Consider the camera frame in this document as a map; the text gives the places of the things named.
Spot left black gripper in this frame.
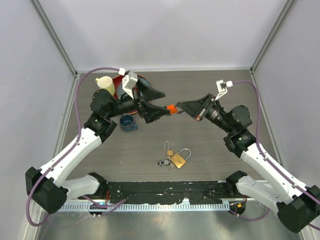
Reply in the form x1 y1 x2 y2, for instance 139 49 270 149
106 77 170 123

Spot dark blue mug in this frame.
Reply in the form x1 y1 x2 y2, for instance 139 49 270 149
119 114 138 132

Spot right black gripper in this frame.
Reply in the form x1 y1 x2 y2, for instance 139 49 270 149
177 93 235 134

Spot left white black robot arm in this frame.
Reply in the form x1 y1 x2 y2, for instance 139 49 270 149
25 80 170 214

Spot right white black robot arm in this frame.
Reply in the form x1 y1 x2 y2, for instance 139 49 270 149
176 93 320 233

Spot keys with grey charm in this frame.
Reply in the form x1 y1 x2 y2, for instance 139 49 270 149
157 159 174 171

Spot blue-grey ceramic plate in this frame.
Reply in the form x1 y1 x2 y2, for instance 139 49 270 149
116 76 151 98

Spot small brass padlock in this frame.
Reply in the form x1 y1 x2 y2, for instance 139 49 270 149
163 141 174 157

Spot red round tray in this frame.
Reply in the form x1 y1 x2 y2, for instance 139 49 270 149
111 75 138 117

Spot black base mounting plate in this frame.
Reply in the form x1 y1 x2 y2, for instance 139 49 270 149
88 181 249 205

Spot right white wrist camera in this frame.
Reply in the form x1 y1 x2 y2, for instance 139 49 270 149
215 79 233 101

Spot yellow ceramic mug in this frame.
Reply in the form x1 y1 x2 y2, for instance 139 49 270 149
95 76 116 96

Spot large brass padlock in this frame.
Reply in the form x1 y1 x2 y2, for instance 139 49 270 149
170 148 192 169

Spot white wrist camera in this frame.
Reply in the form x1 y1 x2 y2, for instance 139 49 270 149
118 68 138 99
215 79 233 101

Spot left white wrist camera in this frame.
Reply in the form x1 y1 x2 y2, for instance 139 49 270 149
118 68 138 99

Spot orange black padlock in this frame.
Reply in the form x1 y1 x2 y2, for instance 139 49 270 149
166 104 183 116

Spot white slotted cable duct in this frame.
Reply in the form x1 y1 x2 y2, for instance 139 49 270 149
59 199 230 213

